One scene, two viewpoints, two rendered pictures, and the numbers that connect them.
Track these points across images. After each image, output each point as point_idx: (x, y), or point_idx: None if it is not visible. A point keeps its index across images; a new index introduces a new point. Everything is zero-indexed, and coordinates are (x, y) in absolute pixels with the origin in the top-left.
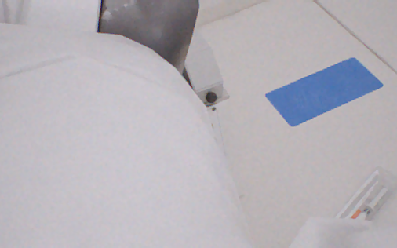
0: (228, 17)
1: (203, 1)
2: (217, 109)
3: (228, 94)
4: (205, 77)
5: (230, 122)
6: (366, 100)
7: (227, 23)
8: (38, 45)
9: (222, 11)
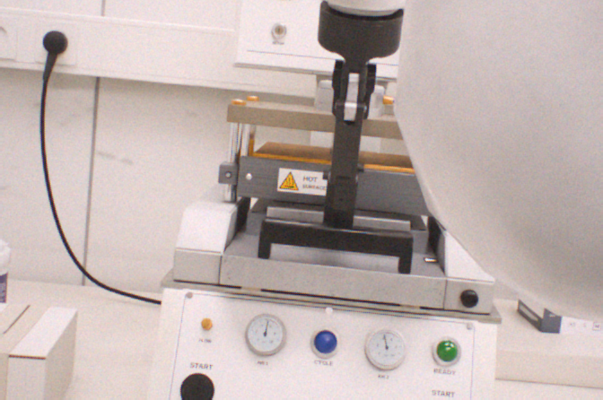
0: (586, 389)
1: (549, 348)
2: (476, 330)
3: (501, 317)
4: (468, 267)
5: (492, 365)
6: None
7: (581, 393)
8: None
9: (577, 374)
